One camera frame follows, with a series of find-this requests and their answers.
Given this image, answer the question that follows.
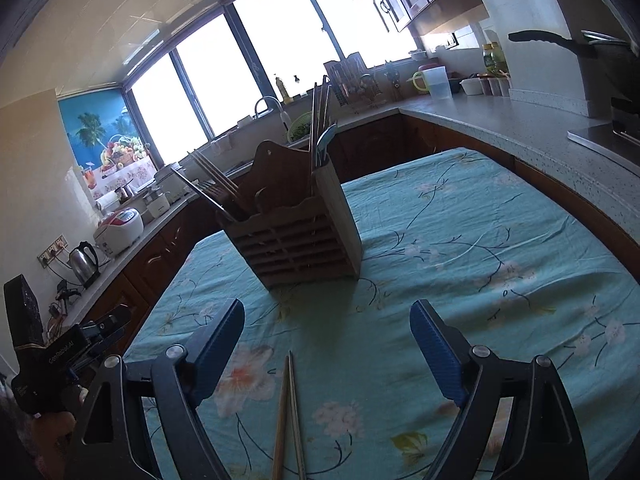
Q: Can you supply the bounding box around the wooden slatted utensil holder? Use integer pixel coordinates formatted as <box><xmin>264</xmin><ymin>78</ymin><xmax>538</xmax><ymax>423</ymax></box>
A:
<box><xmin>216</xmin><ymin>140</ymin><xmax>363</xmax><ymax>290</ymax></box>

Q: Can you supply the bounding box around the teal floral tablecloth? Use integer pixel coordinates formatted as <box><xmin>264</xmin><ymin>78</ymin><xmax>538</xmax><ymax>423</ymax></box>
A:
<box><xmin>122</xmin><ymin>147</ymin><xmax>640</xmax><ymax>480</ymax></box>

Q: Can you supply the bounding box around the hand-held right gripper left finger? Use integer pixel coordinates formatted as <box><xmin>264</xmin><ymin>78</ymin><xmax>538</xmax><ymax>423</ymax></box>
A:
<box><xmin>64</xmin><ymin>298</ymin><xmax>247</xmax><ymax>480</ymax></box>

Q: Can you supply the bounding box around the metal chopstick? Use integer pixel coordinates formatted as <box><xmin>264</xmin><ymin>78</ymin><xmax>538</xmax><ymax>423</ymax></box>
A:
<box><xmin>320</xmin><ymin>76</ymin><xmax>332</xmax><ymax>133</ymax></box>

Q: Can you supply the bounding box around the yellow detergent bottle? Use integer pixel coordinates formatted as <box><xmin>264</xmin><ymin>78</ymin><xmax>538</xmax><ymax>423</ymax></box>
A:
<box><xmin>275</xmin><ymin>74</ymin><xmax>295</xmax><ymax>105</ymax></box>

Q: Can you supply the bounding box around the white and red rice cooker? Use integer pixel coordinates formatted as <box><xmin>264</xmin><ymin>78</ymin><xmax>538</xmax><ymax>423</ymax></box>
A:
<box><xmin>93</xmin><ymin>207</ymin><xmax>146</xmax><ymax>258</ymax></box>

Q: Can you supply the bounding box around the wooden knife block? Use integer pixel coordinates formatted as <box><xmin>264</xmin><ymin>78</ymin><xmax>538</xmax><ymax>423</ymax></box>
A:
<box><xmin>385</xmin><ymin>62</ymin><xmax>403</xmax><ymax>101</ymax></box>

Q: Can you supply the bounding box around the yellow green oil bottle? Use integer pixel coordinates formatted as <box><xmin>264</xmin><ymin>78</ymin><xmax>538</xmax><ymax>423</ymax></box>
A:
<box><xmin>482</xmin><ymin>41</ymin><xmax>508</xmax><ymax>76</ymax></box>

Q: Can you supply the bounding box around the curved steel faucet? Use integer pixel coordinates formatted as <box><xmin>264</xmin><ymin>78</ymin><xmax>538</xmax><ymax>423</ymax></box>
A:
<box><xmin>254</xmin><ymin>96</ymin><xmax>291</xmax><ymax>126</ymax></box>

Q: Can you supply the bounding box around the steel electric kettle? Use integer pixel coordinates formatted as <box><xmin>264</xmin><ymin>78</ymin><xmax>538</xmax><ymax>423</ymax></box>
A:
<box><xmin>67</xmin><ymin>241</ymin><xmax>101</xmax><ymax>288</ymax></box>

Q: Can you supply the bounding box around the wooden cutting board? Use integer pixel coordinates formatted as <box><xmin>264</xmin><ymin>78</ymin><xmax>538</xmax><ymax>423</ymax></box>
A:
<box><xmin>324</xmin><ymin>52</ymin><xmax>366</xmax><ymax>79</ymax></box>

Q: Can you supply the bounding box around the green colander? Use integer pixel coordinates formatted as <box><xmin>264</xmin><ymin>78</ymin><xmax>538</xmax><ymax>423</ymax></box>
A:
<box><xmin>287</xmin><ymin>112</ymin><xmax>313</xmax><ymax>142</ymax></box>

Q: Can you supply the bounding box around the stainless gas stove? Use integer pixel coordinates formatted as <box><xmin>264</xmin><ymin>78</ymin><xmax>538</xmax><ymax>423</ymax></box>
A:
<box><xmin>567</xmin><ymin>97</ymin><xmax>640</xmax><ymax>161</ymax></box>

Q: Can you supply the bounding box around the black-handled wok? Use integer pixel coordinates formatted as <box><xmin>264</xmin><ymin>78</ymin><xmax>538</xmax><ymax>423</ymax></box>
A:
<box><xmin>507</xmin><ymin>30</ymin><xmax>640</xmax><ymax>106</ymax></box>

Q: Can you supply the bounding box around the clear pitcher green handle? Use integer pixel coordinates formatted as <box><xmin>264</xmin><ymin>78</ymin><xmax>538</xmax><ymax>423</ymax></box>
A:
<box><xmin>412</xmin><ymin>66</ymin><xmax>451</xmax><ymax>100</ymax></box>

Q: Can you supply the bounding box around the person's left forearm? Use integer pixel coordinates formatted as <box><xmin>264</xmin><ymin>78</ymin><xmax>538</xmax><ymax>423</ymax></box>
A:
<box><xmin>0</xmin><ymin>400</ymin><xmax>51</xmax><ymax>480</ymax></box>

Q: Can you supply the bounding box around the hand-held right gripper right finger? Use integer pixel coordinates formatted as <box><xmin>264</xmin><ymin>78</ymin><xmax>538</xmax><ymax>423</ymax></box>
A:
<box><xmin>408</xmin><ymin>298</ymin><xmax>590</xmax><ymax>480</ymax></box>

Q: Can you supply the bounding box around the person's left hand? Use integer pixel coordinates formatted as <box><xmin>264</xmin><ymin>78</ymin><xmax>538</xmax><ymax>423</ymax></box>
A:
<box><xmin>35</xmin><ymin>382</ymin><xmax>88</xmax><ymax>466</ymax></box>

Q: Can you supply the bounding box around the large white cooker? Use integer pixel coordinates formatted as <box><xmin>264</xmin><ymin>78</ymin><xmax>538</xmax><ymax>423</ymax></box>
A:
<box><xmin>155</xmin><ymin>162</ymin><xmax>191</xmax><ymax>196</ymax></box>

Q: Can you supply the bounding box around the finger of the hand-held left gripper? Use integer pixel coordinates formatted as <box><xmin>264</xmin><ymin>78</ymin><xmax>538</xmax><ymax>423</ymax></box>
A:
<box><xmin>75</xmin><ymin>304</ymin><xmax>132</xmax><ymax>361</ymax></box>

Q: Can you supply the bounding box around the small white electric pot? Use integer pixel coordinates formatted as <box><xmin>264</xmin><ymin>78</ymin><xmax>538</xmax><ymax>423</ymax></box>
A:
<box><xmin>142</xmin><ymin>187</ymin><xmax>173</xmax><ymax>221</ymax></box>

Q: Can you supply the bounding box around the large kitchen window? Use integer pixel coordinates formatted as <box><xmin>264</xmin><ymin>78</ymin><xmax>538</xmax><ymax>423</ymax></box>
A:
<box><xmin>125</xmin><ymin>0</ymin><xmax>421</xmax><ymax>166</ymax></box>

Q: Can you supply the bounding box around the black charger with cables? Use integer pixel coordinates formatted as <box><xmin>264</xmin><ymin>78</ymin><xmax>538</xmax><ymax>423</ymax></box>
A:
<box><xmin>47</xmin><ymin>280</ymin><xmax>83</xmax><ymax>331</ymax></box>

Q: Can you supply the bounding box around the tropical fruit wall poster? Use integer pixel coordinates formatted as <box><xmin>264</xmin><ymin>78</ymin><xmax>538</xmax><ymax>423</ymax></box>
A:
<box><xmin>57</xmin><ymin>91</ymin><xmax>156</xmax><ymax>201</ymax></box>

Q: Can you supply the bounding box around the wall power socket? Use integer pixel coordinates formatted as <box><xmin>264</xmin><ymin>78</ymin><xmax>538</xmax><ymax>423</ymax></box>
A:
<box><xmin>37</xmin><ymin>235</ymin><xmax>68</xmax><ymax>266</ymax></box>

